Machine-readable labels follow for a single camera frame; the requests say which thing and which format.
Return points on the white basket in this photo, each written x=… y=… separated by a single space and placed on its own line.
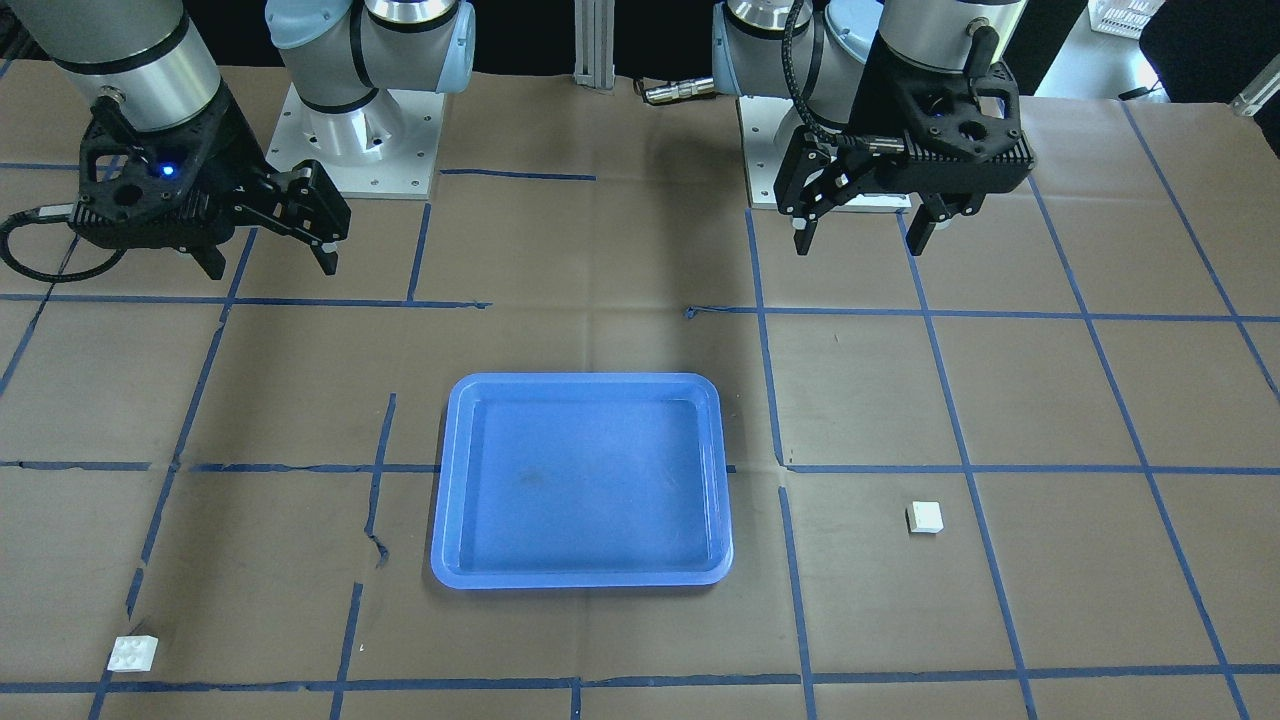
x=1125 y=19

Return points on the silver cable connector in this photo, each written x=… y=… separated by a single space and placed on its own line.
x=676 y=91

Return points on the white studded block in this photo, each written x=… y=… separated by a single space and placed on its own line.
x=133 y=654

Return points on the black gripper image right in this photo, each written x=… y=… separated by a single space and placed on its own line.
x=884 y=105

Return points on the aluminium frame post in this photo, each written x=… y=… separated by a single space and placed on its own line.
x=593 y=33

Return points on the blue plastic tray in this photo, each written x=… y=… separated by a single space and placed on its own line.
x=582 y=480

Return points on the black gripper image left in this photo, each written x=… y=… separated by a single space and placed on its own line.
x=224 y=150

